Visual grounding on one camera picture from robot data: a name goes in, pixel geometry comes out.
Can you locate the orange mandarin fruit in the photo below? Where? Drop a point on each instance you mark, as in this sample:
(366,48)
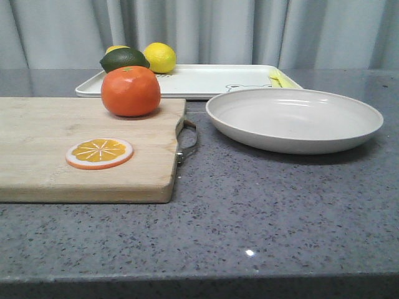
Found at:
(130,91)

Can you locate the beige round plate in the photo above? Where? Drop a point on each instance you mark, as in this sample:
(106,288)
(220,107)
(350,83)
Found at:
(294,121)

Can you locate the white bear-print tray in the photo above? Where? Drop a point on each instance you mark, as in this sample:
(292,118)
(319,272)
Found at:
(202,82)

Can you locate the orange slice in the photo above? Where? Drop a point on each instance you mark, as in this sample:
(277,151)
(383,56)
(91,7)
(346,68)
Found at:
(99,153)

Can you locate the yellow lemon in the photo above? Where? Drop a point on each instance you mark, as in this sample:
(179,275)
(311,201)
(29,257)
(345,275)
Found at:
(115,47)
(162,57)

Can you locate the pale yellow plastic fork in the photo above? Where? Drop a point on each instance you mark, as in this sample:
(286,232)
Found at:
(277,80)

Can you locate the pale yellow plastic spoon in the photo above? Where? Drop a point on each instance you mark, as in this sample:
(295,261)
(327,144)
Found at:
(289,83)

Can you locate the dark green lime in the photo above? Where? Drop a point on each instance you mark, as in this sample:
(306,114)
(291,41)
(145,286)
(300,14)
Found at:
(123,57)

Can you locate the wooden cutting board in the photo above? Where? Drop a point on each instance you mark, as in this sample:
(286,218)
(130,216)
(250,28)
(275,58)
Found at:
(36,134)

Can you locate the grey curtain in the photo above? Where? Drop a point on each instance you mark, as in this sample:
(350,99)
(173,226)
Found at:
(285,34)

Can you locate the metal cutting board handle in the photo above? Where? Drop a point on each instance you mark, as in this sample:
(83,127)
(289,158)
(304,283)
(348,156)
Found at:
(187,139)

